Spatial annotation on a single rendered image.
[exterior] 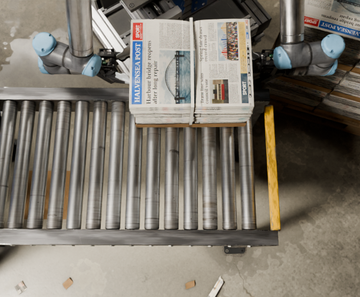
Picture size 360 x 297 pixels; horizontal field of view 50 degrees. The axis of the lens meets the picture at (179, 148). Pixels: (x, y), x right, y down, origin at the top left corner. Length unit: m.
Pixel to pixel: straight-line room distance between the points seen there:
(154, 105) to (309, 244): 1.34
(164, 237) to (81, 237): 0.27
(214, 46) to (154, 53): 0.18
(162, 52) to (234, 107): 0.27
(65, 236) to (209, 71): 0.70
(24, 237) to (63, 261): 0.81
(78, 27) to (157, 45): 0.24
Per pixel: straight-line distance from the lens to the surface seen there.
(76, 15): 1.19
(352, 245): 2.27
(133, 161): 1.32
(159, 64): 1.18
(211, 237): 1.28
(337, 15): 1.62
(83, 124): 1.39
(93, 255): 2.12
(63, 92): 1.45
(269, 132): 1.36
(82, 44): 1.25
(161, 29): 1.23
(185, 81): 1.16
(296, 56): 1.33
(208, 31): 1.23
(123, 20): 2.26
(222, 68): 1.18
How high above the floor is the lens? 2.08
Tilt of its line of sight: 75 degrees down
